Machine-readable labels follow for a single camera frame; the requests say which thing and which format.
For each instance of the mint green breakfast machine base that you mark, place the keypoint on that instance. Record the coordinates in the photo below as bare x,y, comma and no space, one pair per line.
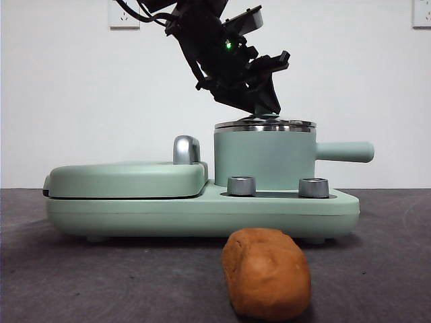
202,215

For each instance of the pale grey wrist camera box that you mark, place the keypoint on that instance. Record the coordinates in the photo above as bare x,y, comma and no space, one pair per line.
250,18

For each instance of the brown potato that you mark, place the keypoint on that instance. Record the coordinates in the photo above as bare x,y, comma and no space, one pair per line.
266,276

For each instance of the silver control knob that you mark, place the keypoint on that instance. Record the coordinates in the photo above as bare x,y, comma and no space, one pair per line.
241,185
314,188

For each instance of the glass pot lid green knob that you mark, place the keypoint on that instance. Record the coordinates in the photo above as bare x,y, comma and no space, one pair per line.
296,125

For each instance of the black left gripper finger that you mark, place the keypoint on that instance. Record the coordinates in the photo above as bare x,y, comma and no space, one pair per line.
235,99
269,94

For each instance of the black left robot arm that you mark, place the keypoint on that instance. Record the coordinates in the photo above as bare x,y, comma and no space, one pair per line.
202,33

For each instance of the white wall socket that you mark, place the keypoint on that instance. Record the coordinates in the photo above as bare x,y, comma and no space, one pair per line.
422,13
118,22

